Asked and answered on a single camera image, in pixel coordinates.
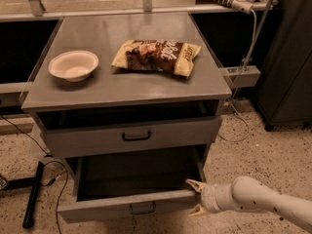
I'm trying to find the black metal stand leg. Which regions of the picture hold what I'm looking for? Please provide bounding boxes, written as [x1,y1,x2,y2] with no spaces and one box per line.
[0,162,44,229]

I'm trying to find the white paper bowl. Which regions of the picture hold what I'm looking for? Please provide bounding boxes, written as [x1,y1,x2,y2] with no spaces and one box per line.
[48,51,99,82]

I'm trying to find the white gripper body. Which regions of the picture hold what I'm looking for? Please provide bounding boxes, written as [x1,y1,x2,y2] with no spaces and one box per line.
[201,183,234,214]

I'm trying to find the black floor cable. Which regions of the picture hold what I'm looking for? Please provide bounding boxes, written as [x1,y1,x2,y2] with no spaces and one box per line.
[0,114,70,234]

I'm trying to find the yellow brown chip bag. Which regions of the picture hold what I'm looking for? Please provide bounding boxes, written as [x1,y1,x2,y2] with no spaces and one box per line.
[111,40,201,78]

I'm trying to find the grey drawer cabinet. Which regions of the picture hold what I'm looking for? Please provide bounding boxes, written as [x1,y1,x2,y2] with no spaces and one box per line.
[20,12,233,168]

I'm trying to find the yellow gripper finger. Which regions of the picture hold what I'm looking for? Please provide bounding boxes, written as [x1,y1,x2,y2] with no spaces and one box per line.
[189,204,209,216]
[185,179,207,193]

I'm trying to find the dark cabinet at right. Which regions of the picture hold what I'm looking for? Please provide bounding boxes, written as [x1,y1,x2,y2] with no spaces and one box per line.
[255,0,312,132]

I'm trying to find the white power cable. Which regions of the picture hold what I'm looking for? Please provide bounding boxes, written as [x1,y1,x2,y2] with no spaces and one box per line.
[217,9,258,144]

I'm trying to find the grey back shelf rail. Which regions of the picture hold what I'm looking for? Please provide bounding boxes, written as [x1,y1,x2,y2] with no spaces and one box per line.
[0,0,280,21]

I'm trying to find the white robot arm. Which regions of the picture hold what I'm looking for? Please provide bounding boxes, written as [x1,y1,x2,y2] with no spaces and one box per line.
[185,176,312,234]

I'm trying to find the grey side bracket box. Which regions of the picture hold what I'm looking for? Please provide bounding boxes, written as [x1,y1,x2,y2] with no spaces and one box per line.
[219,65,260,89]

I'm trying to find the grey top drawer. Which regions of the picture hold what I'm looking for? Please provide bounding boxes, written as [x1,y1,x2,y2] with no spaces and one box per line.
[41,117,221,158]

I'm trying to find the grey drawer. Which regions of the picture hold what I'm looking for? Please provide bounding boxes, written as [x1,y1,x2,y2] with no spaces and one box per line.
[41,117,221,158]
[58,146,205,222]

